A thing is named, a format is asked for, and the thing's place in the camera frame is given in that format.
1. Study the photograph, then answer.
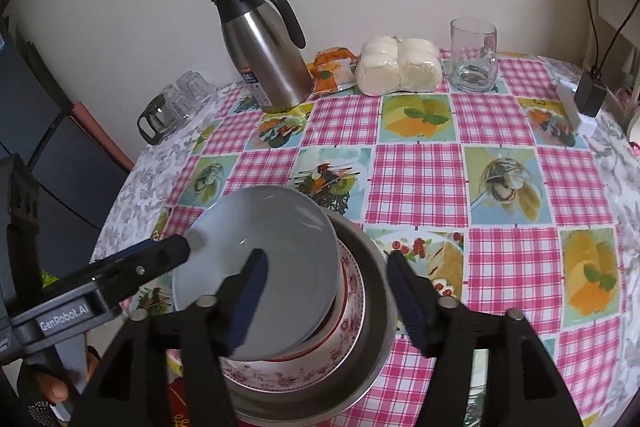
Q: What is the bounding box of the plain white bowl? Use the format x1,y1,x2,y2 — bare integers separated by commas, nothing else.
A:
172,185,341,361

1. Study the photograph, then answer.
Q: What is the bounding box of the pink checkered plastic tablecloth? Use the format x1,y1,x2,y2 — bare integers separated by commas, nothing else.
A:
119,48,626,427

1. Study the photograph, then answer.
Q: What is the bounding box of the stainless steel thermos jug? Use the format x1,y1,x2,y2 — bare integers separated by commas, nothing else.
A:
212,0,314,114

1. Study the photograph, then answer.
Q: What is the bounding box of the bag of white buns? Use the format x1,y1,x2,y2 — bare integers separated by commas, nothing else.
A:
355,36,444,96

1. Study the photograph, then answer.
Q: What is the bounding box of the clear glass mug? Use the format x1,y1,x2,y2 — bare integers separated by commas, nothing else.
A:
449,16,498,93

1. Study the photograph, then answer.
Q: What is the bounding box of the floral pink rimmed plate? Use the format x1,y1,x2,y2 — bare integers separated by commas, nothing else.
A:
219,241,368,394

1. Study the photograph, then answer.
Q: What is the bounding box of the orange snack packet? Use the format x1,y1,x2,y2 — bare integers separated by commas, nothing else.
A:
307,46,359,98

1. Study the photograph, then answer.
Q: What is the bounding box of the glass teapot black handle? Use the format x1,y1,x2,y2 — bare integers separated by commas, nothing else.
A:
137,94,177,146

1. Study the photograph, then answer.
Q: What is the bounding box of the black power adapter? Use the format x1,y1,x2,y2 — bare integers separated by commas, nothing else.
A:
574,72,608,117

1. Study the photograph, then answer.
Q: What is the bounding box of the white power strip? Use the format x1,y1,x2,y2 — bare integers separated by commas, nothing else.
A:
555,80,598,138

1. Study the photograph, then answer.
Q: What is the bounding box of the left hand in glove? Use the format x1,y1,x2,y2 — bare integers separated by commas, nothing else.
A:
16,345,101,427

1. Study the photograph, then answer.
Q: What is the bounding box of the stainless steel basin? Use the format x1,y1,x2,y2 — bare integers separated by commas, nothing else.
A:
228,210,397,426

